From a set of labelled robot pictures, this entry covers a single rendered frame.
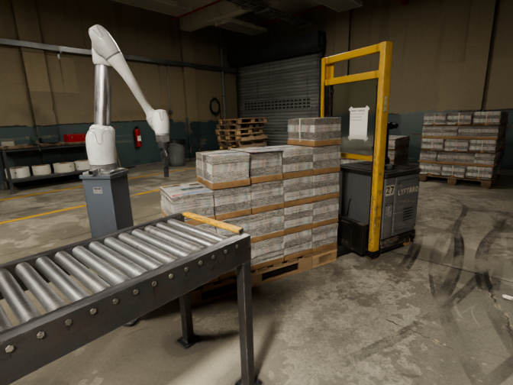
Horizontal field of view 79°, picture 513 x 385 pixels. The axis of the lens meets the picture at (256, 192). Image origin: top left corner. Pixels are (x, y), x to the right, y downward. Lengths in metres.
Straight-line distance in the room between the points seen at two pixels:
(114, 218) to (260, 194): 1.01
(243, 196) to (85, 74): 7.08
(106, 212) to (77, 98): 6.78
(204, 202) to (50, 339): 1.34
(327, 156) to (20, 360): 2.26
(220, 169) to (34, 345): 1.46
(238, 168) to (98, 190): 0.89
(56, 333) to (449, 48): 8.21
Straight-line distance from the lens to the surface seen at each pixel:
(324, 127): 2.61
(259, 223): 2.37
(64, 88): 8.69
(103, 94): 2.29
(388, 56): 2.84
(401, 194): 3.19
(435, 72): 8.39
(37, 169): 7.93
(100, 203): 2.12
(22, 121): 8.42
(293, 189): 2.48
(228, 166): 2.15
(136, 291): 1.11
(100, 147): 2.06
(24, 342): 1.04
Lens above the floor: 1.31
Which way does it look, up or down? 14 degrees down
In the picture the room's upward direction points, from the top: 2 degrees counter-clockwise
